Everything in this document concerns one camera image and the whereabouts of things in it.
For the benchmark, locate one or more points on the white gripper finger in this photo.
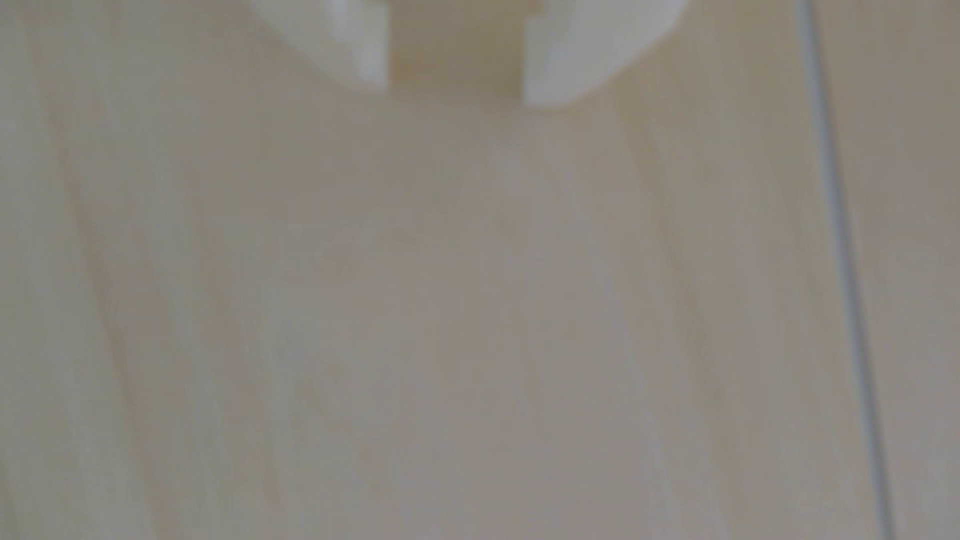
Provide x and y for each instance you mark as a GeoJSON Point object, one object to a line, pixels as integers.
{"type": "Point", "coordinates": [585, 45]}
{"type": "Point", "coordinates": [337, 34]}

